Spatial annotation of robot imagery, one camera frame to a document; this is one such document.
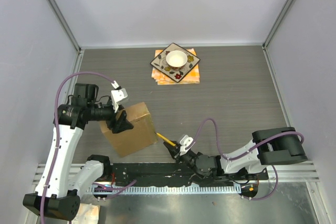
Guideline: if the aluminium frame rail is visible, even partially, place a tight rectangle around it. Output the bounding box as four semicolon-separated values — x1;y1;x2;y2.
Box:
265;160;320;183

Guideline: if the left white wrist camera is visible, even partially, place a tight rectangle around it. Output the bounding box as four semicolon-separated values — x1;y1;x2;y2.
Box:
111;81;128;113

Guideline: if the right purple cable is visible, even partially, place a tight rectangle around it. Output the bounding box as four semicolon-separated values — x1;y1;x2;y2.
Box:
187;118;306;200

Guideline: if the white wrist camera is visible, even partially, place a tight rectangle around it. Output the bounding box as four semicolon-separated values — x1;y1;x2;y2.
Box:
111;81;128;113
179;135;195;156

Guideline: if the purple cable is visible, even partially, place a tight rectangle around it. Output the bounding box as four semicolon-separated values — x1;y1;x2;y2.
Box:
39;71;137;224
187;118;306;200

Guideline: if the square floral ceramic plate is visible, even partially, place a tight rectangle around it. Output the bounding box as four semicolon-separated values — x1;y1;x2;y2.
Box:
150;43;200;83

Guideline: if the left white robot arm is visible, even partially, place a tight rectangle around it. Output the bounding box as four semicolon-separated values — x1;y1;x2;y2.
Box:
23;83;133;221

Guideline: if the yellow utility knife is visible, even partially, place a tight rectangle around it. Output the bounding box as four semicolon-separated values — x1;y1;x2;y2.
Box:
156;133;177;147

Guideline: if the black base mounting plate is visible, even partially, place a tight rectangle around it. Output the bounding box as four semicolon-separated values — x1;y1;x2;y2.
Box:
111;163;269;187

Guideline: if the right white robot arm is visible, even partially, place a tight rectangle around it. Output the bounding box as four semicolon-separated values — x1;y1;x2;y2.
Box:
163;127;308;182

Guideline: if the brown cardboard express box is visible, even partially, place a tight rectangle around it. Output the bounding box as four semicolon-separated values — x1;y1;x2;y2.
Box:
99;102;157;157

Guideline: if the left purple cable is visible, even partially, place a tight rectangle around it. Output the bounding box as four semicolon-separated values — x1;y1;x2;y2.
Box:
39;71;137;224

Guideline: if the orange checkered folded cloth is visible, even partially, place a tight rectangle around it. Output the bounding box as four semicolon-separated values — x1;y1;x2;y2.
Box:
151;48;200;85

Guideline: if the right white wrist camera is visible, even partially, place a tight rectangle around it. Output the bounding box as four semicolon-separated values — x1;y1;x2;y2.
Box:
179;135;195;156

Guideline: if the white slotted cable duct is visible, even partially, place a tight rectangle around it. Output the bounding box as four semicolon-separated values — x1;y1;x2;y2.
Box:
86;183;242;195

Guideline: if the white orange paper packet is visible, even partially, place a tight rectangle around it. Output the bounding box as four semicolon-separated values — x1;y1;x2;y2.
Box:
72;203;100;224

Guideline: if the white ceramic bowl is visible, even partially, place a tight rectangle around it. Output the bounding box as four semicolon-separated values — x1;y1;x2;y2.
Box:
166;50;187;69

